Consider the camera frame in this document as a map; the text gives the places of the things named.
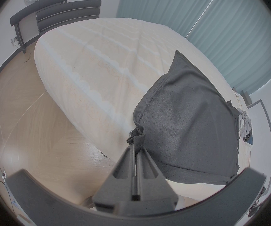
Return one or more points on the black dressing table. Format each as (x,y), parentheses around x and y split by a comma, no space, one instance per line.
(32,10)

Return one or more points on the blue-green curtain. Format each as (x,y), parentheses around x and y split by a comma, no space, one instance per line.
(161,8)
(243,32)

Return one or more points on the black T-shirt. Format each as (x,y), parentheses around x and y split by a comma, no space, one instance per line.
(187,126)

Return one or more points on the bed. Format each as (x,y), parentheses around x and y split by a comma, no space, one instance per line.
(102,67)

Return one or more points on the dark blue garment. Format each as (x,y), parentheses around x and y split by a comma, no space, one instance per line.
(250,142)

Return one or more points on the grey garment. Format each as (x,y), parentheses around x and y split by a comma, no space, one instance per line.
(244,123)

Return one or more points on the grey bedside table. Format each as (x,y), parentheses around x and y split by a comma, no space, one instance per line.
(246,96)

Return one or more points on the black shiny garment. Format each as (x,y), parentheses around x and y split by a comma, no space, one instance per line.
(248,136)

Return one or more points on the white printed pillow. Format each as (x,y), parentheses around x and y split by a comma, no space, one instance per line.
(240,101)

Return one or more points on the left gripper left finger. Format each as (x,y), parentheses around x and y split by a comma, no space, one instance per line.
(116,185)

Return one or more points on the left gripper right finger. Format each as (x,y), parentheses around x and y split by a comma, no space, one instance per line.
(154,185)

